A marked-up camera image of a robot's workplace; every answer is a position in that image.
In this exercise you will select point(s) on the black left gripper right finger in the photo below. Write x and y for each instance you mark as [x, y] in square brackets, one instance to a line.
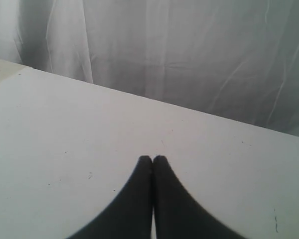
[177, 214]

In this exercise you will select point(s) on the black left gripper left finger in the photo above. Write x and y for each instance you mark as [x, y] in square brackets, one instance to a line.
[129, 215]

